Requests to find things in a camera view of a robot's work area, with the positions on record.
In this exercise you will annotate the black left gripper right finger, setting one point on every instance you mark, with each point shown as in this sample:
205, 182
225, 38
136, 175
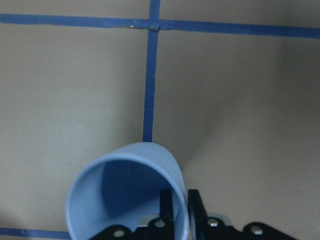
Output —
206, 226

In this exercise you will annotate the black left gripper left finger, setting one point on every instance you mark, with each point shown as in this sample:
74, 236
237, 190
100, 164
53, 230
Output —
158, 228

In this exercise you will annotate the blue cup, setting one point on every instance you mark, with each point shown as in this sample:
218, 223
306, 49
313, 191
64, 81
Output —
123, 187

